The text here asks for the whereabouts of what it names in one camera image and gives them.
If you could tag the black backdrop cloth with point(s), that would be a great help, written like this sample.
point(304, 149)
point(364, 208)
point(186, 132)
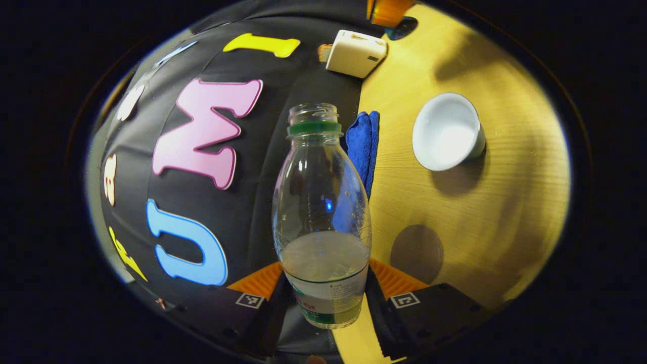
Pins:
point(263, 156)

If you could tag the white teacup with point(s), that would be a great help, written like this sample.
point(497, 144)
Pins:
point(445, 134)

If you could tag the white box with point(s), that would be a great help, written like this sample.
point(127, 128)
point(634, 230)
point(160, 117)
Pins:
point(356, 53)

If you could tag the clear plastic water bottle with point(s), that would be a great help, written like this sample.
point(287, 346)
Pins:
point(321, 202)

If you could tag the round grey coaster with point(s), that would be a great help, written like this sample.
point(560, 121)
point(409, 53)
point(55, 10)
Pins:
point(417, 253)

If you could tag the small tan block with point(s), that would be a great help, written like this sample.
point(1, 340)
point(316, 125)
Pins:
point(324, 52)

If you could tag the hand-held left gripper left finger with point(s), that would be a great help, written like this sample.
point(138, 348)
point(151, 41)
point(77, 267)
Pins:
point(275, 318)

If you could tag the teal teacup lid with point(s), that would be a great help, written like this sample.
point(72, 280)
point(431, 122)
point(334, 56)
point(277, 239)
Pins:
point(403, 29)

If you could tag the blue towel cloth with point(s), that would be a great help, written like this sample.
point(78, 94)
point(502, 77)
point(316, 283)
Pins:
point(361, 146)

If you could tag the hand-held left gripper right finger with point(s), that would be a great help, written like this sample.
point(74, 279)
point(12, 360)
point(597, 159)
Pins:
point(381, 323)

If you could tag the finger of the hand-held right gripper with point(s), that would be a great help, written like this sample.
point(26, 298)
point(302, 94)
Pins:
point(391, 12)
point(369, 10)

